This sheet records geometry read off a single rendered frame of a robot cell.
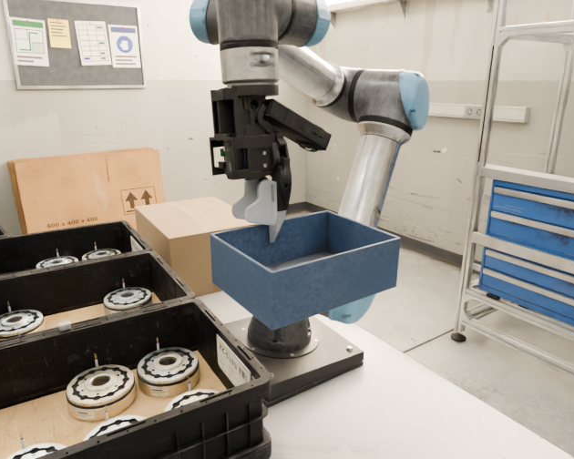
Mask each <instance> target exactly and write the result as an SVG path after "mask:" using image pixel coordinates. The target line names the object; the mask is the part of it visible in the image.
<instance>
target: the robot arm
mask: <svg viewBox="0 0 574 459"><path fill-rule="evenodd" d="M189 21H190V29H191V31H192V33H193V35H195V37H196V38H197V39H198V40H199V41H201V42H202V43H204V44H211V45H213V46H216V45H220V70H221V80H222V84H223V85H227V87H225V88H220V89H218V90H211V91H210V98H211V109H212V119H213V130H214V137H210V158H211V168H212V176H216V175H223V174H225V175H226V176H227V179H232V180H235V179H244V180H245V182H244V195H243V197H242V198H241V199H240V200H238V201H237V202H235V203H234V204H233V205H232V207H231V213H232V215H233V217H234V218H236V219H246V220H247V221H248V222H249V223H255V224H263V225H269V242H270V243H272V242H275V240H276V238H277V236H278V233H279V231H280V229H281V226H282V223H283V221H284V218H285V214H286V210H287V209H288V207H289V201H290V196H291V191H292V173H291V167H290V158H289V151H288V147H287V142H286V140H285V139H284V138H283V137H286V138H288V139H289V140H291V141H293V142H294V143H296V144H298V145H299V147H301V148H303V149H305V150H307V151H310V152H317V151H318V150H326V149H327V147H328V144H329V142H330V139H331V136H332V135H331V134H330V133H328V132H326V131H325V130H324V129H323V128H321V127H319V126H317V125H315V124H314V123H312V122H311V121H309V120H307V119H306V118H304V117H302V116H300V115H299V114H297V113H296V112H294V111H292V110H291V109H289V108H288V107H286V106H285V105H283V104H282V103H280V102H278V101H277V100H275V99H273V98H270V99H266V97H273V96H279V85H275V83H277V82H278V81H279V80H280V79H281V80H282V81H284V82H286V83H287V84H289V85H291V86H292V87H295V88H296V89H298V90H300V91H301V92H303V93H304V94H305V96H306V98H307V99H308V101H309V102H311V103H312V104H313V105H315V106H317V107H318V108H320V109H322V110H324V111H326V112H328V113H329V114H331V115H333V116H336V117H338V118H340V119H343V120H346V121H350V122H354V123H357V129H358V130H359V132H360V134H361V139H360V142H359V145H358V149H357V151H356V154H355V158H354V163H353V166H352V169H351V172H350V176H349V178H348V181H347V185H346V188H345V191H344V194H343V200H342V203H341V206H340V209H339V212H338V214H339V215H342V216H344V217H346V218H349V219H353V220H356V221H359V222H361V223H363V224H366V225H368V226H371V227H374V228H377V224H378V221H379V219H380V215H381V212H382V208H383V205H384V200H385V197H386V193H387V190H388V188H389V184H390V181H391V178H392V175H393V172H394V168H395V163H396V160H397V157H398V154H399V150H400V147H401V146H402V145H404V144H405V143H407V142H408V141H410V139H411V136H412V133H413V130H415V131H417V130H421V129H422V128H423V127H424V126H425V123H426V121H427V118H428V112H429V89H428V84H427V82H426V79H425V77H424V76H423V75H422V74H421V73H419V72H415V71H406V70H404V69H401V70H383V69H363V68H349V67H342V66H338V65H337V64H335V63H334V62H332V61H323V60H322V59H321V58H320V57H318V56H317V55H316V54H315V53H313V52H312V51H311V50H309V49H308V48H307V47H309V46H315V45H317V44H319V43H320V42H321V41H322V40H323V39H324V37H325V36H326V34H327V32H328V29H329V26H330V22H331V15H330V10H329V7H328V5H327V4H326V2H325V1H324V0H194V1H193V2H192V4H191V6H190V13H189ZM219 147H223V148H220V156H221V157H224V161H218V164H219V166H218V167H215V162H214V152H213V148H219ZM266 176H271V177H272V180H269V179H268V178H267V177H266ZM374 296H375V294H374V295H372V296H369V297H366V298H363V299H360V300H358V301H354V302H351V303H348V304H345V305H343V306H341V307H338V308H335V309H332V310H329V311H326V312H323V313H320V315H322V316H324V317H326V318H329V320H331V321H338V322H341V323H344V324H353V323H355V322H357V321H359V320H360V319H361V318H362V317H363V316H364V315H365V314H366V312H367V311H368V309H369V308H370V306H371V304H372V302H373V300H374ZM247 336H248V339H249V341H250V342H251V343H252V344H253V345H255V346H256V347H258V348H260V349H263V350H265V351H268V352H296V351H299V350H301V349H303V348H305V347H306V346H307V345H308V344H309V343H310V342H311V339H312V328H311V324H310V321H309V318H307V319H304V320H301V321H297V322H295V323H292V324H289V325H286V326H283V327H281V328H279V329H276V330H271V329H269V328H268V327H267V326H266V325H264V324H263V323H262V322H261V321H259V320H258V319H257V318H255V317H254V316H253V315H252V317H251V321H250V323H249V325H248V335H247Z"/></svg>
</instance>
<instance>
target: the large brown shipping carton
mask: <svg viewBox="0 0 574 459"><path fill-rule="evenodd" d="M231 207H232V206H231V205H229V204H228V203H226V202H224V201H222V200H220V199H217V198H216V197H207V198H200V199H187V200H180V201H173V202H166V203H159V204H152V205H145V206H138V207H134V208H135V216H136V225H137V233H138V234H139V235H140V236H141V237H142V238H143V239H144V240H145V241H146V242H147V243H148V245H149V246H150V247H151V248H152V251H155V252H157V253H158V255H159V256H160V257H161V258H162V259H163V260H164V261H165V262H166V263H167V264H168V265H169V266H170V267H171V268H172V269H173V270H174V272H175V273H176V274H177V275H178V276H179V277H180V278H181V279H182V280H183V281H184V282H185V283H186V284H187V285H188V287H189V288H190V289H191V290H192V291H193V292H194V293H195V298H196V297H199V296H203V295H208V294H212V293H215V292H219V291H222V290H221V289H220V288H219V287H217V286H216V285H215V284H214V283H212V274H211V255H210V234H211V233H215V232H220V231H224V230H233V229H237V228H242V227H247V226H251V225H256V224H255V223H249V222H248V221H247V220H246V219H236V218H234V217H233V215H232V213H231Z"/></svg>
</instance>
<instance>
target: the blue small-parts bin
mask: <svg viewBox="0 0 574 459"><path fill-rule="evenodd" d="M400 243H401V238H400V237H398V236H395V235H393V234H390V233H388V232H385V231H382V230H380V229H376V228H374V227H371V226H368V225H366V224H363V223H361V222H359V221H356V220H353V219H349V218H346V217H344V216H342V215H339V214H336V213H334V212H331V211H329V210H325V211H320V212H315V213H311V214H306V215H301V216H297V217H292V218H288V219H284V221H283V223H282V226H281V229H280V231H279V233H278V236H277V238H276V240H275V242H272V243H270V242H269V225H263V224H256V225H251V226H247V227H242V228H237V229H229V230H224V231H220V232H215V233H211V234H210V255H211V274H212V283H214V284H215V285H216V286H217V287H219V288H220V289H221V290H222V291H224V292H225V293H226V294H227V295H229V296H230V297H231V298H232V299H234V300H235V301H236V302H238V303H239V304H240V306H242V307H243V308H244V309H245V310H247V311H248V312H249V313H251V314H252V315H253V316H254V317H255V318H257V319H258V320H259V321H261V322H262V323H263V324H264V325H266V326H267V327H268V328H269V329H271V330H276V329H279V328H281V327H283V326H286V325H289V324H292V323H295V322H297V321H301V320H304V319H307V318H310V317H312V316H314V315H317V314H320V313H323V312H326V311H329V310H332V309H335V308H338V307H341V306H343V305H345V304H348V303H351V302H354V301H358V300H361V299H363V298H366V297H369V296H372V295H374V294H376V293H379V292H382V291H387V290H389V289H392V288H394V287H396V282H397V272H398V262H399V252H400Z"/></svg>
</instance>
